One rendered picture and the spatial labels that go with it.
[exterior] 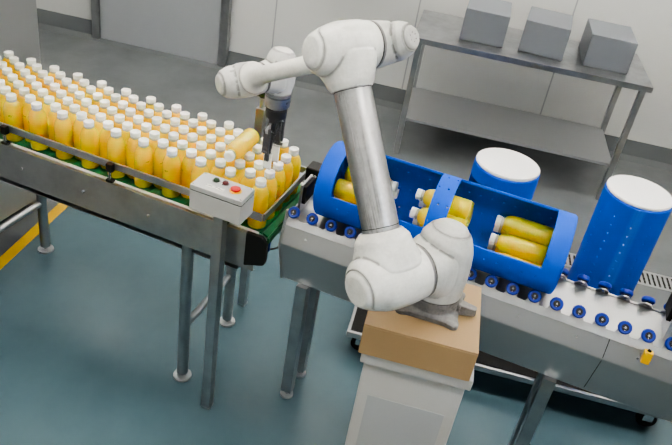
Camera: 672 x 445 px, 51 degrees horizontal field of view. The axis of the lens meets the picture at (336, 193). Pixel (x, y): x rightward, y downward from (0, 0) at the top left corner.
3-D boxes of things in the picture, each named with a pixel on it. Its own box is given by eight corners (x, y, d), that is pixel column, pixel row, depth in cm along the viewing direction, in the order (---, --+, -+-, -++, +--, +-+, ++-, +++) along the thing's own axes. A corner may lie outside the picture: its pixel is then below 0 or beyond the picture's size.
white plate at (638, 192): (688, 207, 292) (687, 209, 293) (643, 172, 314) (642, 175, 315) (636, 211, 282) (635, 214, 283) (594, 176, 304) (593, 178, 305)
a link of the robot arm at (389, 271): (443, 300, 185) (381, 325, 172) (402, 297, 198) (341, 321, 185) (385, 10, 181) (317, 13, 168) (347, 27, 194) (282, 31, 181)
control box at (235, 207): (239, 226, 240) (241, 201, 235) (188, 208, 245) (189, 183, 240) (252, 212, 249) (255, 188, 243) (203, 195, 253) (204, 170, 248)
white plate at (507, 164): (484, 141, 318) (483, 143, 318) (470, 166, 295) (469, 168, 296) (544, 159, 310) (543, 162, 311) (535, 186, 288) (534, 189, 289)
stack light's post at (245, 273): (243, 307, 354) (263, 110, 297) (236, 304, 355) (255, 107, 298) (247, 302, 358) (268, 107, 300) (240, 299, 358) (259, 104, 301)
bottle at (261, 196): (263, 219, 264) (268, 176, 255) (267, 229, 259) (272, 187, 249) (245, 220, 262) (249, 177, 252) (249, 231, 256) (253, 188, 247)
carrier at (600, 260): (614, 360, 338) (579, 320, 360) (688, 209, 293) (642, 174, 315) (567, 369, 328) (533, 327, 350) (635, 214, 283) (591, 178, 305)
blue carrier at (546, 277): (545, 311, 236) (571, 250, 218) (309, 228, 258) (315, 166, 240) (558, 258, 257) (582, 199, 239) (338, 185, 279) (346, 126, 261)
